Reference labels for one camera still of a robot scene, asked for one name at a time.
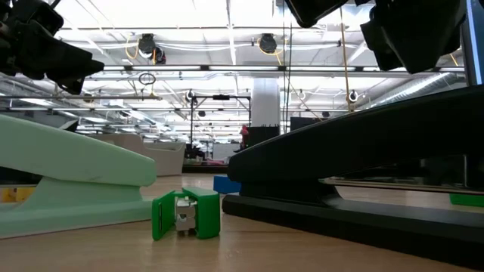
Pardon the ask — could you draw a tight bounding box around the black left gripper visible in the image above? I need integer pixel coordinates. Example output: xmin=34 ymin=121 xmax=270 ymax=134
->
xmin=0 ymin=20 xmax=105 ymax=95

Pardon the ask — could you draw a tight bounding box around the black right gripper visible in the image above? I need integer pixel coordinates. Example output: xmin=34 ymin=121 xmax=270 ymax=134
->
xmin=359 ymin=0 xmax=467 ymax=75

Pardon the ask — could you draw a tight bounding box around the mint green stapler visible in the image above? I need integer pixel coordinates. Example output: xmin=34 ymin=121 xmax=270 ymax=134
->
xmin=0 ymin=113 xmax=158 ymax=240

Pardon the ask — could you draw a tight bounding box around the black stapler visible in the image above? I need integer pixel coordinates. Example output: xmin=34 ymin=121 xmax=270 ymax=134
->
xmin=221 ymin=85 xmax=484 ymax=271

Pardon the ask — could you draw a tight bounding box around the blue stapler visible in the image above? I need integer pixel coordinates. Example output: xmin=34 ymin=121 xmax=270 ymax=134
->
xmin=213 ymin=175 xmax=242 ymax=195

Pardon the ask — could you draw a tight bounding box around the green staple remover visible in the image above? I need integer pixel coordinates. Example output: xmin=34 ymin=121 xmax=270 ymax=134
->
xmin=151 ymin=186 xmax=222 ymax=242

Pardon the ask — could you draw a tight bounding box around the computer monitor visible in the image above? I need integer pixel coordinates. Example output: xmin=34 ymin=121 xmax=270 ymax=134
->
xmin=460 ymin=0 xmax=484 ymax=87

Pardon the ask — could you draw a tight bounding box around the grey plastic bin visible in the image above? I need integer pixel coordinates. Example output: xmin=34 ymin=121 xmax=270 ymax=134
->
xmin=88 ymin=132 xmax=187 ymax=178

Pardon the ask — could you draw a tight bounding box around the black background screen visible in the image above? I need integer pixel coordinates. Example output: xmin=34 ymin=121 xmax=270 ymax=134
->
xmin=290 ymin=116 xmax=322 ymax=133

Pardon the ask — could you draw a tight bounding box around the white board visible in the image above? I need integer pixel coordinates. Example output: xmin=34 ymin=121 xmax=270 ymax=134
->
xmin=212 ymin=143 xmax=241 ymax=160

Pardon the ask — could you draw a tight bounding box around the white building column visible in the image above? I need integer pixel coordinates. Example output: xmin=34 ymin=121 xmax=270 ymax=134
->
xmin=251 ymin=78 xmax=281 ymax=128

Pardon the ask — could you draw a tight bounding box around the person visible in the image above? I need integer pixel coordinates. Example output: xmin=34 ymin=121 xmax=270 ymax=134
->
xmin=233 ymin=124 xmax=250 ymax=154

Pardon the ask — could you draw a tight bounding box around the black cabinet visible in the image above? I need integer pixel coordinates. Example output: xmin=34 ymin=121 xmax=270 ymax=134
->
xmin=247 ymin=126 xmax=281 ymax=148

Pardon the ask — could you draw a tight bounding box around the silver air duct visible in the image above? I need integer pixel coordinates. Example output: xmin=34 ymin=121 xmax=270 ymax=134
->
xmin=368 ymin=73 xmax=467 ymax=109

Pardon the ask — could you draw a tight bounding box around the hanging black cable loop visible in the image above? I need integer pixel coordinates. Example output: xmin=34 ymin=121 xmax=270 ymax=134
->
xmin=138 ymin=71 xmax=157 ymax=86

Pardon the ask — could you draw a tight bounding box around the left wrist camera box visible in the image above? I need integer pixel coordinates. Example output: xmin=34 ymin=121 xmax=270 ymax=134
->
xmin=7 ymin=0 xmax=64 ymax=37

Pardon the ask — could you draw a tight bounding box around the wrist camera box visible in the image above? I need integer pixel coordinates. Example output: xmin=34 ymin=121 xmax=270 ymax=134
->
xmin=7 ymin=0 xmax=64 ymax=37
xmin=284 ymin=0 xmax=349 ymax=29

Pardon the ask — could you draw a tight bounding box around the black ceiling cord reel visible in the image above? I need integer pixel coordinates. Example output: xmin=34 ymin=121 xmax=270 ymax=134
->
xmin=258 ymin=32 xmax=278 ymax=54
xmin=137 ymin=32 xmax=167 ymax=65

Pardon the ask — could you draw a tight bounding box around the yellow hanging power cable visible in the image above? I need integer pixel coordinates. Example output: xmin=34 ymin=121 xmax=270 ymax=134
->
xmin=339 ymin=7 xmax=356 ymax=113

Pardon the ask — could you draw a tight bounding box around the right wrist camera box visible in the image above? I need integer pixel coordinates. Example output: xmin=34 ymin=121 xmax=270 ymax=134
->
xmin=284 ymin=0 xmax=349 ymax=29

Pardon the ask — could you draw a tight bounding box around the black background rig frame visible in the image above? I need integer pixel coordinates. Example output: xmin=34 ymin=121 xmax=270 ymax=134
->
xmin=190 ymin=94 xmax=253 ymax=152

